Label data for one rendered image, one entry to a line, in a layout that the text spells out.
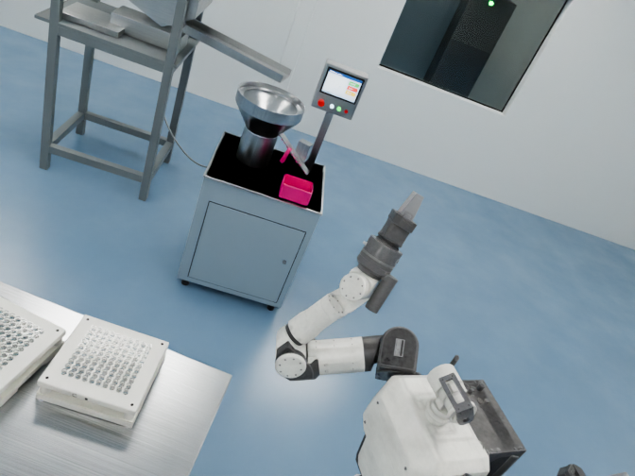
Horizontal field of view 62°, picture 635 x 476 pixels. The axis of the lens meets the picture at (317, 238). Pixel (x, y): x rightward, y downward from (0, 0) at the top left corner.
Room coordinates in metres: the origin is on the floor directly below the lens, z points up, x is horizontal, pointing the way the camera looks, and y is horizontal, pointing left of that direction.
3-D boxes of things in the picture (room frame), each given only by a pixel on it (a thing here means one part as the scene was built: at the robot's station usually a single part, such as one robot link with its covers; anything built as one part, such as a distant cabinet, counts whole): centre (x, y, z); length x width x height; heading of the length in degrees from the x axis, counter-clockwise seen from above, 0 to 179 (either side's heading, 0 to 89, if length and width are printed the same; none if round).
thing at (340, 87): (2.76, 0.21, 1.07); 0.23 x 0.10 x 0.62; 101
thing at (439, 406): (0.87, -0.40, 1.34); 0.10 x 0.07 x 0.09; 30
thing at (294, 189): (2.42, 0.20, 0.80); 0.16 x 0.12 x 0.09; 101
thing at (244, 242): (2.58, 0.39, 0.38); 0.63 x 0.57 x 0.76; 101
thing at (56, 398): (0.90, 0.37, 0.89); 0.24 x 0.24 x 0.02; 7
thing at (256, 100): (2.63, 0.44, 0.95); 0.49 x 0.36 x 0.38; 101
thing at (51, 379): (0.90, 0.37, 0.94); 0.25 x 0.24 x 0.02; 7
